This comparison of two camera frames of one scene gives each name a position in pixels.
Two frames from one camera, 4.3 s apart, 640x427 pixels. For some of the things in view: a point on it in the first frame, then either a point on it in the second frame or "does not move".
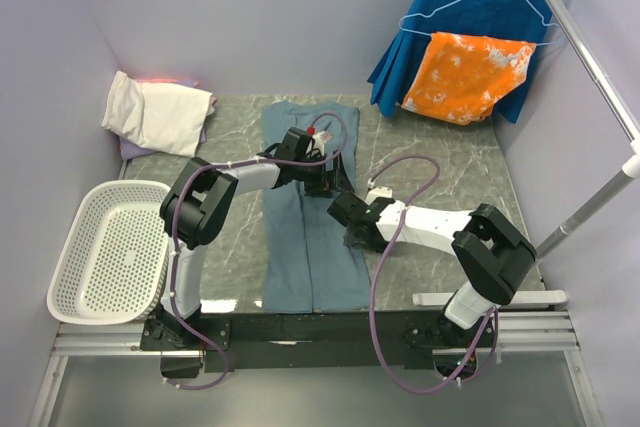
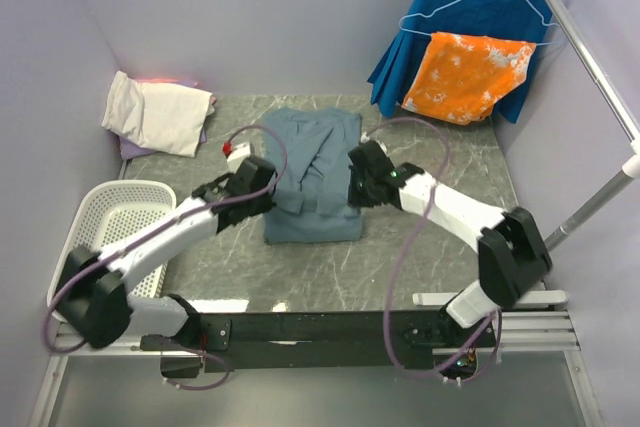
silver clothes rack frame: [585, 54] does not move
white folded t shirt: [166, 118] does not move
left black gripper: [329, 181] -> [265, 205]
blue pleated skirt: [515, 10] does not move
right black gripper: [352, 241] -> [354, 198]
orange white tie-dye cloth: [461, 76] does not move
